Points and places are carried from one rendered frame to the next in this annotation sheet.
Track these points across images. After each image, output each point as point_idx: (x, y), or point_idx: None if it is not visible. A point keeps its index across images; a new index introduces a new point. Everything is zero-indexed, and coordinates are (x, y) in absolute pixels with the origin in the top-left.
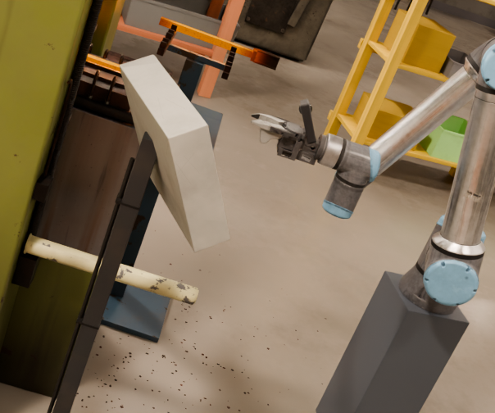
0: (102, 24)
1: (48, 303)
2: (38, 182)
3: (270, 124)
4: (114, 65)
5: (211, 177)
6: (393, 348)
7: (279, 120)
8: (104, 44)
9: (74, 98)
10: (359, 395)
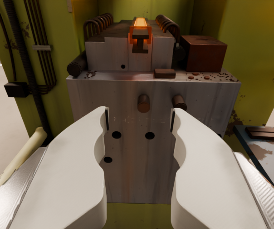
0: (220, 12)
1: None
2: (9, 82)
3: (75, 144)
4: (135, 24)
5: None
6: None
7: (232, 204)
8: (221, 35)
9: (12, 18)
10: None
